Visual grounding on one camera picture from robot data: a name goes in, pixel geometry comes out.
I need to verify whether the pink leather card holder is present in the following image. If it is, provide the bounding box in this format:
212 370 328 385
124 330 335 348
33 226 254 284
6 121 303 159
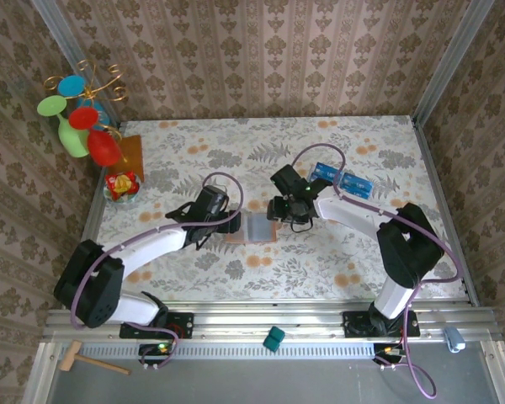
225 211 279 246

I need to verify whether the floral patterned table cover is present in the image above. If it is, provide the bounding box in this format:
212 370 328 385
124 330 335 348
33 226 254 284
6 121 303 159
98 114 469 302

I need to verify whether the clear glass bowl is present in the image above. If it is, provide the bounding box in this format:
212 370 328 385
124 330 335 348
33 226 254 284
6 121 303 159
103 173 144 205

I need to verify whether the red yellow snack packet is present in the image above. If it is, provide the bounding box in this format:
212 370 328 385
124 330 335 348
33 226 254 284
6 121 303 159
104 171 137 199

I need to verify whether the brown wooden rack base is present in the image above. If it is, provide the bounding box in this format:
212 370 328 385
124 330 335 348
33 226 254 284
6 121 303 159
116 135 146 183

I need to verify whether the small dark green box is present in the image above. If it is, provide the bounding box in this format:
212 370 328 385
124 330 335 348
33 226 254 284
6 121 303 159
263 325 286 353

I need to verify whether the red plastic wine glass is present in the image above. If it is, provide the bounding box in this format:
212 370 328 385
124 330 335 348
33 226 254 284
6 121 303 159
68 106 123 167

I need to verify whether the grey metal sheet panel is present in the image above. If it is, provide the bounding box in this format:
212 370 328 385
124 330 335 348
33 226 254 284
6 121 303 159
45 357 500 404

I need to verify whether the green plastic wine glass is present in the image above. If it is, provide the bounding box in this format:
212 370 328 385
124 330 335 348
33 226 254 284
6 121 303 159
36 95 91 159

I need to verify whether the small wooden mallet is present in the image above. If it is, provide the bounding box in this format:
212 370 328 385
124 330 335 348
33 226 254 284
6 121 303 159
59 340 132 376

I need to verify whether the blue plastic wine glass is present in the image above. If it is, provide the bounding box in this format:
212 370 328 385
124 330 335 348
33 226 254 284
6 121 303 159
57 75 110 127

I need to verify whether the grey white clamp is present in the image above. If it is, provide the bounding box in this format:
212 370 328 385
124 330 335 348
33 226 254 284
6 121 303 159
443 327 467 354

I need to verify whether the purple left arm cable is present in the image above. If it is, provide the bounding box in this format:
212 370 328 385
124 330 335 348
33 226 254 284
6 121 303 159
70 172 244 371

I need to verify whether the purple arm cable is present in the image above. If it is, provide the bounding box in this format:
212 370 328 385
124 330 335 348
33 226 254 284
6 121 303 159
291 142 462 400
70 172 244 371

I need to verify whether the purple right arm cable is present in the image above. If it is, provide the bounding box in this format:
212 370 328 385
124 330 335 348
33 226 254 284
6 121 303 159
291 142 462 400

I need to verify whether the wide aluminium frame rail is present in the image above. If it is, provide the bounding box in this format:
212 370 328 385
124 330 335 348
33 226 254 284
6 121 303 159
41 306 501 344

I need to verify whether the aluminium table side rail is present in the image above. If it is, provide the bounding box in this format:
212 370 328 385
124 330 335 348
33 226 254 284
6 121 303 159
410 116 481 307
61 121 123 311

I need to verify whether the grey slotted cable duct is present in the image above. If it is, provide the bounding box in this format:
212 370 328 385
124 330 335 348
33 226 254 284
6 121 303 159
61 341 405 361

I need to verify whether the gold wire glass rack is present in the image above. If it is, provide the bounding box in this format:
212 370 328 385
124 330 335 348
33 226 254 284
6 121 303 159
43 58 130 164

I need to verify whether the aluminium corner post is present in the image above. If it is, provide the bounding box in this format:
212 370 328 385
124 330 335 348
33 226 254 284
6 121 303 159
28 0 122 128
411 0 497 126

